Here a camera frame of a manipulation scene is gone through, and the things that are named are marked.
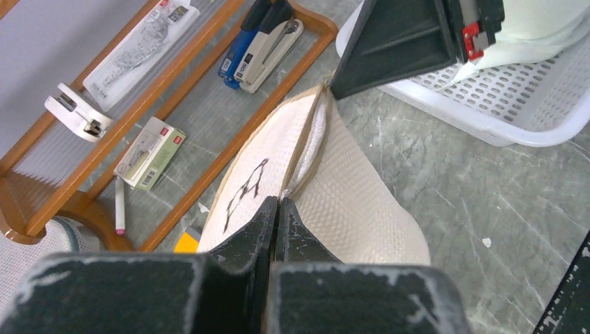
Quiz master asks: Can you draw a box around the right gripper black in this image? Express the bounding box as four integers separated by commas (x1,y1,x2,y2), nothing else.
330,0,505,100

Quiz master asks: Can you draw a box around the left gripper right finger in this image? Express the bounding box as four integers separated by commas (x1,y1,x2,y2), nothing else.
264,199,471,333

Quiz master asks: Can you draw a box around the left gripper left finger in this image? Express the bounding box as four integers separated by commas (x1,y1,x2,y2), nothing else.
1,197,279,333

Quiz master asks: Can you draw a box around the beige mesh laundry bag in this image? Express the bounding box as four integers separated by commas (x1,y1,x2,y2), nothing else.
198,84,431,265

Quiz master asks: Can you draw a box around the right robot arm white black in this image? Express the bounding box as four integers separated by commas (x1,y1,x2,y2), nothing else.
330,1,589,99

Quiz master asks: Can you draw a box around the white mesh laundry bag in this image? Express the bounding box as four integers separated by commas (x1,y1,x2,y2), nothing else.
1,216,106,318

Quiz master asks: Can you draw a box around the yellow grey eraser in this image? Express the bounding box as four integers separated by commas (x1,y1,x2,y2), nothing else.
173,226,201,253

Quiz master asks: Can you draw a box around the beige stapler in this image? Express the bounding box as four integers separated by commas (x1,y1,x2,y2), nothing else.
233,1,305,93

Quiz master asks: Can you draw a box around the blue stapler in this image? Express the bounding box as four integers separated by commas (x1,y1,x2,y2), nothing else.
218,0,271,90

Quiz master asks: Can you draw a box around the white pink marker pen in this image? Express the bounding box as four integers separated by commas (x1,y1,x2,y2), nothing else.
115,177,126,235

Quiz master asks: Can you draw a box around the white plastic basket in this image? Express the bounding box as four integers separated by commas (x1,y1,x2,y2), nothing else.
335,0,590,148

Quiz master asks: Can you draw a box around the green white box lower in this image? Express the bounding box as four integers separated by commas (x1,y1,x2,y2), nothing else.
113,117,186,191

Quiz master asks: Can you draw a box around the orange wooden shelf rack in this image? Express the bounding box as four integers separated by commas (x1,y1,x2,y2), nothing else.
0,0,340,253

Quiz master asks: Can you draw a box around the clear packaged item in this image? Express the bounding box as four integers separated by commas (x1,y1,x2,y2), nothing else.
83,1,200,111

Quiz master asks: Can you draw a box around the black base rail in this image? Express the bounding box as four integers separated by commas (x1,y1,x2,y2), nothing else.
533,236,589,334

